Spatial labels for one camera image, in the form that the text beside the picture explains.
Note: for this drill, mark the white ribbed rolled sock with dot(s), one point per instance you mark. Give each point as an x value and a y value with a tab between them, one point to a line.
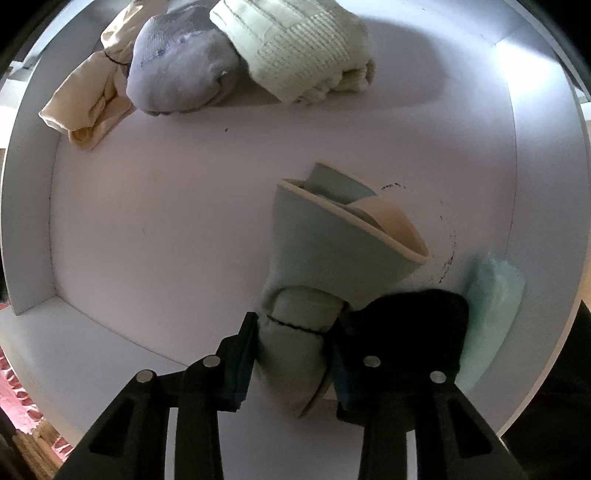
295	50

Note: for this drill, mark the reddish pink cloth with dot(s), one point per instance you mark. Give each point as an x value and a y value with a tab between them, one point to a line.
16	397

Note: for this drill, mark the white shelf cabinet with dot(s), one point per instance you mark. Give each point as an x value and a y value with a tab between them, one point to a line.
161	207

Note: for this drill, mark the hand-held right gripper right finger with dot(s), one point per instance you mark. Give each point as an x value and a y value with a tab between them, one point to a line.
344	378

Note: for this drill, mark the light blue sock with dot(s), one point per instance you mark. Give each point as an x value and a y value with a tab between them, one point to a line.
323	240

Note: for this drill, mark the lavender grey rolled sock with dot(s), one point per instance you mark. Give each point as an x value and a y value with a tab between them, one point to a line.
175	69

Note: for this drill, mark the person's dark trouser leg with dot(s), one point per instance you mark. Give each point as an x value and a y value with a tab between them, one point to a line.
554	415

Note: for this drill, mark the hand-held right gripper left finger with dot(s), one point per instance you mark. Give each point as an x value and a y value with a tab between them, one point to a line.
242	369

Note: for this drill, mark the black rolled sock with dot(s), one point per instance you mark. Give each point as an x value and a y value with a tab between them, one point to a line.
415	323

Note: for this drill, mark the mint green soft pack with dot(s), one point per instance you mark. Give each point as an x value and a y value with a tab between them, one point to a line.
489	300

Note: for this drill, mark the cream rolled sock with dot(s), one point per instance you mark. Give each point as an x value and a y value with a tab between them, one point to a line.
83	106

